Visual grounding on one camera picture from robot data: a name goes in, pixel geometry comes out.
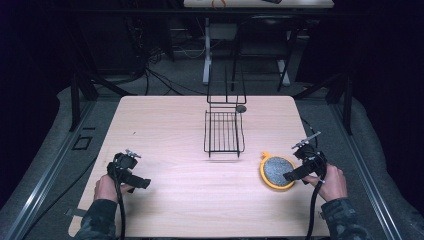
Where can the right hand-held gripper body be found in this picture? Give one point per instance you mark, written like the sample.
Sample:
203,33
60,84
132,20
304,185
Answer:
310,159

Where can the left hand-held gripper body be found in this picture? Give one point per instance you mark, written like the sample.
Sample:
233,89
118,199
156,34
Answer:
122,162

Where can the orange rimmed sieve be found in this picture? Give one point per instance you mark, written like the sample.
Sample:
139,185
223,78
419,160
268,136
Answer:
275,171

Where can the person's left hand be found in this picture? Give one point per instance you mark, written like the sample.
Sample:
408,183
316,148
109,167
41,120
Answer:
106,188

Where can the person's right hand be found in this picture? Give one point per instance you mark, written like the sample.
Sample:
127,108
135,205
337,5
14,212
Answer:
331,185

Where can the grey tape strip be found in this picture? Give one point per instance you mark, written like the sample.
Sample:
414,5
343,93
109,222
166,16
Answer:
76,212

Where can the black metal stand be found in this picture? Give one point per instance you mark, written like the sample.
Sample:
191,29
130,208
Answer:
81,96
340,96

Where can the small dark round disc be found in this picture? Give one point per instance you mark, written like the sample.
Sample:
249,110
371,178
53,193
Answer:
240,108

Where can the black chair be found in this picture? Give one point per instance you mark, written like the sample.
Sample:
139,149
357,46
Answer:
266,36

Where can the white desk with legs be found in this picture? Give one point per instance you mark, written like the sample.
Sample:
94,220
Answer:
260,3

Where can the metal floor rail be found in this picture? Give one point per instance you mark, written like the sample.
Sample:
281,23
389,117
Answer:
365,173
40,186

